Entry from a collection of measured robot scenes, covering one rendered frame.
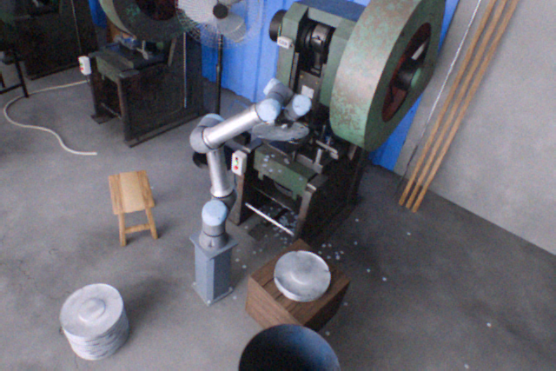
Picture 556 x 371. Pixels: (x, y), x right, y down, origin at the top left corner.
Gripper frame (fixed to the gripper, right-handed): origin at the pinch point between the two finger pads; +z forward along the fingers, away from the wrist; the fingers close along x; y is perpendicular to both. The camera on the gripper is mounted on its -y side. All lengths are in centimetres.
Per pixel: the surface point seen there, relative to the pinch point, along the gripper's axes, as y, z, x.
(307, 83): -20.2, 14.1, -24.2
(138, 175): 74, 87, 14
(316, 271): -16, 16, 76
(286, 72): -9.6, 16.0, -31.2
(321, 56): -24.6, 1.6, -35.3
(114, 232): 93, 98, 50
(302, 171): -20.0, 33.7, 21.9
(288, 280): 0, 14, 78
